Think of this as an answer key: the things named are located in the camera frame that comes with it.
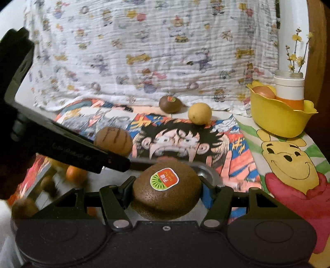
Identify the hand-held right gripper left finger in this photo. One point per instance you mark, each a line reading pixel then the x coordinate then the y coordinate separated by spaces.
pixel 127 188

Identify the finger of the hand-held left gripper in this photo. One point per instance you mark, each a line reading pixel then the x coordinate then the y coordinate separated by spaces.
pixel 118 163

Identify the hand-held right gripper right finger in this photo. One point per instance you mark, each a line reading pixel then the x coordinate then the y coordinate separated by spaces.
pixel 206 195

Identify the striped pepino melon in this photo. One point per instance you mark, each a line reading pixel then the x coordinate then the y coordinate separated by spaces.
pixel 113 140

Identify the metal tray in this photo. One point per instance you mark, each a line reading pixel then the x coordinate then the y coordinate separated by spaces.
pixel 204 172

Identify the large kiwi with sticker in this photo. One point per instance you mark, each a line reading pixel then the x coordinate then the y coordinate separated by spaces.
pixel 167 202

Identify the small brown round fruit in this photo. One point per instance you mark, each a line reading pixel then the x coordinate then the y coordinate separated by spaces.
pixel 24 208
pixel 49 185

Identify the small kiwi with sticker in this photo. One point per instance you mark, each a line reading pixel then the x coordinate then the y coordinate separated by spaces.
pixel 170 105

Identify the yellow lemon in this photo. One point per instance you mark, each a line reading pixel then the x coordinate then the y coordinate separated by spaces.
pixel 199 114

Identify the colourful dragon anime poster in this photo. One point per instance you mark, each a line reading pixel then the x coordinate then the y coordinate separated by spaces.
pixel 85 113

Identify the shouting anime character poster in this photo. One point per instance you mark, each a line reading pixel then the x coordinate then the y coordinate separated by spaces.
pixel 180 139

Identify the yellow plastic bowl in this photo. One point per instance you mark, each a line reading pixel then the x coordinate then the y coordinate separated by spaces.
pixel 278 121

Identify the cartoon printed blanket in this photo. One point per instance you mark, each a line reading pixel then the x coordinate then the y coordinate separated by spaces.
pixel 141 51

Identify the orange bottle with white lid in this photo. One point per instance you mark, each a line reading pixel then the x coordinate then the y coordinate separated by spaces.
pixel 288 89

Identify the clear glass jar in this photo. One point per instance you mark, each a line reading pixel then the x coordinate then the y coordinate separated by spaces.
pixel 288 74

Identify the curved wooden board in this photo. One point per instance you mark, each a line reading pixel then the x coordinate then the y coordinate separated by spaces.
pixel 319 64

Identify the yellow flower sprig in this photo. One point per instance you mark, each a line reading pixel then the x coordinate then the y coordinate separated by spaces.
pixel 298 37

